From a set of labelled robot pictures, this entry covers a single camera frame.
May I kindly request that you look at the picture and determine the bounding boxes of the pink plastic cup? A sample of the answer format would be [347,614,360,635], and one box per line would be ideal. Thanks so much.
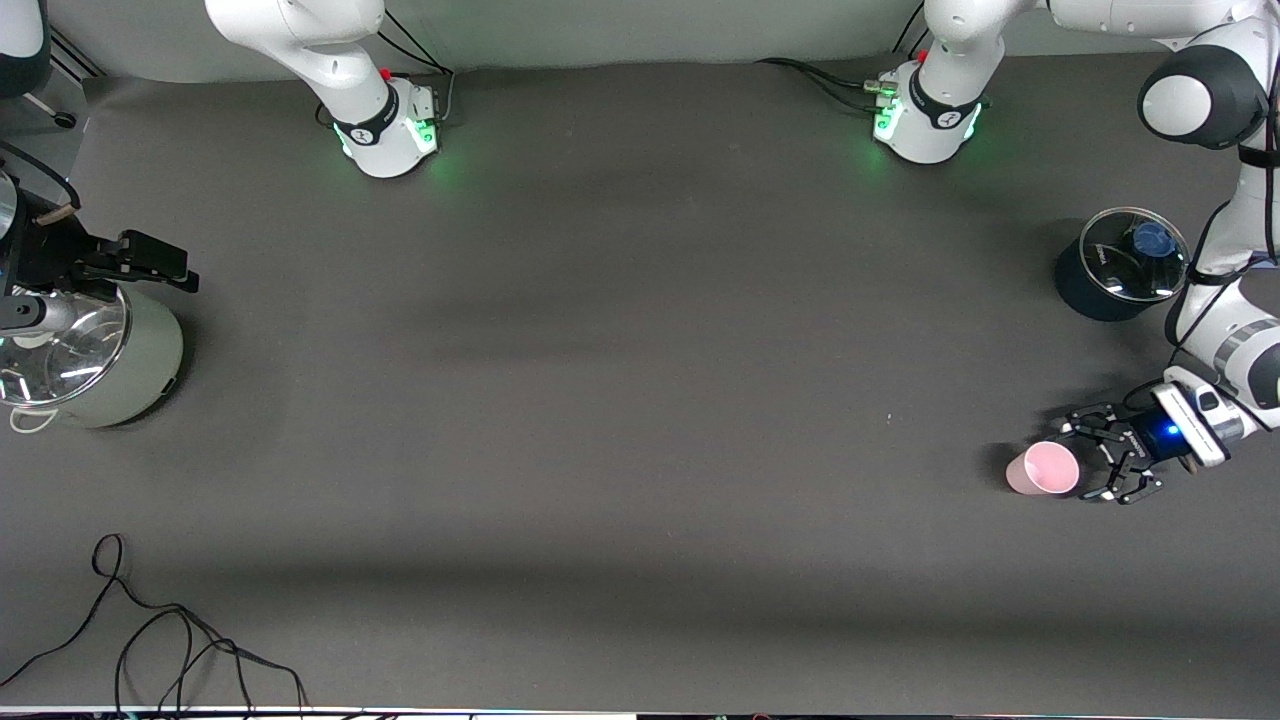
[1005,440,1081,496]

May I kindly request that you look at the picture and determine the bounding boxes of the pale green cooking pot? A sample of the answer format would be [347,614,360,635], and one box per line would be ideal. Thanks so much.
[0,285,186,434]

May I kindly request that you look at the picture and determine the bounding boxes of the glass lid with steel knob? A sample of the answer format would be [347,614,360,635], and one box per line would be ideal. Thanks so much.
[0,288,133,409]

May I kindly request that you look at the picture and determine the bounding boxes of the dark blue saucepan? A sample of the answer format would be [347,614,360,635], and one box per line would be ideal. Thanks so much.
[1055,207,1193,323]

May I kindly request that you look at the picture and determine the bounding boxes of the glass lid with blue knob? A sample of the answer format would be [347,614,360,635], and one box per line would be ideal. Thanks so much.
[1080,207,1191,303]

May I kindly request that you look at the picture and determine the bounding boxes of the dark grey table mat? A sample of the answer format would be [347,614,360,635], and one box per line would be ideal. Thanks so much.
[0,38,1280,713]

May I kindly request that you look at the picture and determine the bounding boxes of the aluminium frame rail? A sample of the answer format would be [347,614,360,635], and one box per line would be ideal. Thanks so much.
[45,25,106,81]

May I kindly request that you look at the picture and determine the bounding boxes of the thin black loose cable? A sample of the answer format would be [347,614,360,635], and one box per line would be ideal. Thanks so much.
[0,533,309,714]

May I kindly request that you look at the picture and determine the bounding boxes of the black right arm base cable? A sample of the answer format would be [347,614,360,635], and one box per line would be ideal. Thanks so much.
[318,5,457,129]

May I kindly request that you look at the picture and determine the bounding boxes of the black arm base cable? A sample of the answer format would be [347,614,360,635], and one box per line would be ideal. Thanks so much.
[755,57,896,113]
[318,5,457,129]

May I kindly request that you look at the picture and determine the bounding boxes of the black left arm base cable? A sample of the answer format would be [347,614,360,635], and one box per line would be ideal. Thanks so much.
[755,57,896,113]

